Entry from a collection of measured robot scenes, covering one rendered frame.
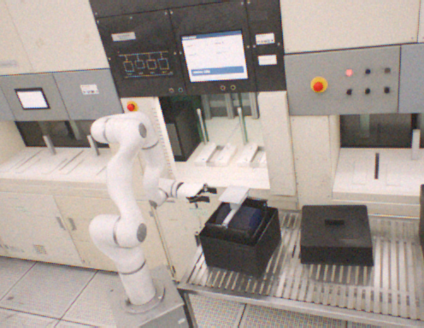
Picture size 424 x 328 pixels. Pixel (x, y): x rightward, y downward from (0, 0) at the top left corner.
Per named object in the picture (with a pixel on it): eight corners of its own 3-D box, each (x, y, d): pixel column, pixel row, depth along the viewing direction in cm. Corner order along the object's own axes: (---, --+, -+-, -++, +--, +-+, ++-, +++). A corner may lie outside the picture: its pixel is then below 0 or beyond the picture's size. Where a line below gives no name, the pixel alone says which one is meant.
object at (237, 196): (235, 228, 206) (224, 175, 190) (273, 236, 196) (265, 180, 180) (212, 261, 188) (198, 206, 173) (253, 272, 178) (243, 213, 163)
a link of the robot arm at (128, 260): (137, 276, 163) (120, 229, 152) (97, 271, 170) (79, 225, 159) (150, 254, 173) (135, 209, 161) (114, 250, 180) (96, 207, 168)
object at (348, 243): (300, 264, 178) (297, 241, 172) (303, 220, 203) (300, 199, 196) (373, 266, 170) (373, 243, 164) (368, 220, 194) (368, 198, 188)
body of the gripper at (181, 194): (186, 190, 197) (207, 193, 192) (175, 202, 190) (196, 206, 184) (183, 177, 194) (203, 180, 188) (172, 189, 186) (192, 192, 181)
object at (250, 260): (230, 226, 209) (225, 199, 201) (282, 237, 195) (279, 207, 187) (204, 264, 189) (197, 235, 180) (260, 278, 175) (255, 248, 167)
